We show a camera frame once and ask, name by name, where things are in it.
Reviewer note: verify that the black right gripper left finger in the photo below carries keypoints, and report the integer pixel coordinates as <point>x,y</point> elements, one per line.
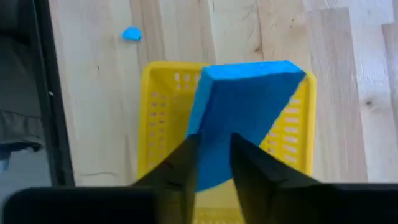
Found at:
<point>177,186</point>

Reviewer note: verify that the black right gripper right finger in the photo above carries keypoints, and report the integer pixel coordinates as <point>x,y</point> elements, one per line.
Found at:
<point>267,193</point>

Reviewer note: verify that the blue sponge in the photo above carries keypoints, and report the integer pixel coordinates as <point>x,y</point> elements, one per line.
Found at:
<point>236,109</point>

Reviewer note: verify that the yellow plastic basket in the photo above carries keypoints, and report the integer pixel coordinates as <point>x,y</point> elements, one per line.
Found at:
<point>161,124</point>

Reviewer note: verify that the blue sponge crumb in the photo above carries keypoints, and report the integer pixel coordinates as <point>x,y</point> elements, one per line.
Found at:
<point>132,34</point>

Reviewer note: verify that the person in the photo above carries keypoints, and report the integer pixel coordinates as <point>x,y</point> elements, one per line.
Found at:
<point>18,124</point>

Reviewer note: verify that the black metal rig frame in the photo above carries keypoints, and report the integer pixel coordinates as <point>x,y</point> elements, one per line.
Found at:
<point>53,93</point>

